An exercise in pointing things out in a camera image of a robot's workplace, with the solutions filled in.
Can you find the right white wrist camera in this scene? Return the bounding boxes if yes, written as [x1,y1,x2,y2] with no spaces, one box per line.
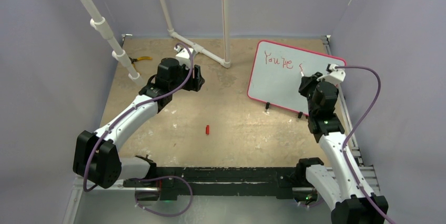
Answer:
[317,64,346,86]

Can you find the red-framed whiteboard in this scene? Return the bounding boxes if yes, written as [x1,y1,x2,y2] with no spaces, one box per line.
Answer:
[247,40,347,115]

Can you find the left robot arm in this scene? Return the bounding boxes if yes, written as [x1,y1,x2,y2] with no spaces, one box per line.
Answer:
[73,58,205,189]

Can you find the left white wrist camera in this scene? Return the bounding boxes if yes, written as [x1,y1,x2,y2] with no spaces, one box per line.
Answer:
[174,46,196,70]

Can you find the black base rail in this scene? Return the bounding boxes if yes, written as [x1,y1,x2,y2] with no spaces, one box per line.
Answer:
[123,167,315,200]

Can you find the black whiteboard easel stand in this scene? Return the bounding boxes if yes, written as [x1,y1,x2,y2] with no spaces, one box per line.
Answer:
[264,102,303,119]

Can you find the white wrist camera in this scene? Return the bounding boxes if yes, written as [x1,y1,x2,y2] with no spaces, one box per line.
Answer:
[317,64,346,86]
[174,46,196,70]

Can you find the white PVC pipe frame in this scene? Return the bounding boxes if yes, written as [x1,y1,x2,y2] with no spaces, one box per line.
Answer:
[80,0,231,87]

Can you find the yellow-handled pliers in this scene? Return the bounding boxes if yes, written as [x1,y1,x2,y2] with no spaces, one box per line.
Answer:
[129,56,153,66]

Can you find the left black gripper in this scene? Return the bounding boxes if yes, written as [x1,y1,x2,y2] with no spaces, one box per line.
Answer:
[169,62,204,93]

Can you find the aluminium extrusion frame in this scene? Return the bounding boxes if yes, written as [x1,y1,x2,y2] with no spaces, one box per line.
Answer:
[63,34,389,224]

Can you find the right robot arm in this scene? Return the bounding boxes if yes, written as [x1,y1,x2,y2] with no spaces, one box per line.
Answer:
[295,72,389,223]

